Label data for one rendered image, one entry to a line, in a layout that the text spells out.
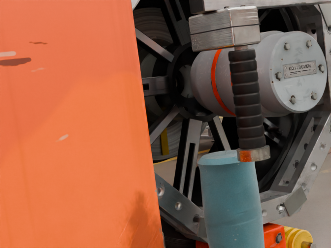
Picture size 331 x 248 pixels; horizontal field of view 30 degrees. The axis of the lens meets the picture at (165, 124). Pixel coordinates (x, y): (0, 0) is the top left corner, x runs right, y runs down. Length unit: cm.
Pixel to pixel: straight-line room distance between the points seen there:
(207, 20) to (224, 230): 32
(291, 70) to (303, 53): 4
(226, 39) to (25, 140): 39
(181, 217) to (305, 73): 31
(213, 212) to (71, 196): 47
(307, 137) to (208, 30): 50
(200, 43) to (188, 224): 33
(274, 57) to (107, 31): 47
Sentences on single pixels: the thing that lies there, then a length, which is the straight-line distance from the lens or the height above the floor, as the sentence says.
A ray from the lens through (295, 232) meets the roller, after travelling 123.
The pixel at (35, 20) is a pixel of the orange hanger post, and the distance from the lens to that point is 49.
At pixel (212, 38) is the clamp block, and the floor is 91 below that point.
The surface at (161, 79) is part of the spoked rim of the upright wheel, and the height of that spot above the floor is 86.
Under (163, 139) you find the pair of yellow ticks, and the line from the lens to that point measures 130.
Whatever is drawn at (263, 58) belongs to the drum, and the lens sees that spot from 96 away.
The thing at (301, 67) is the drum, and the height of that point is 86.
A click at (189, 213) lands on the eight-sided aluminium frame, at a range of 103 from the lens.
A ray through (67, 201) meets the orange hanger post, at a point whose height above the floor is 79.
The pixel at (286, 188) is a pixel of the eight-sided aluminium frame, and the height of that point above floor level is 63.
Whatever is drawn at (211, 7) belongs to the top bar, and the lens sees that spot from 82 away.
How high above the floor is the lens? 89
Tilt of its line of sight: 6 degrees down
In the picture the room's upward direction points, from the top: 8 degrees counter-clockwise
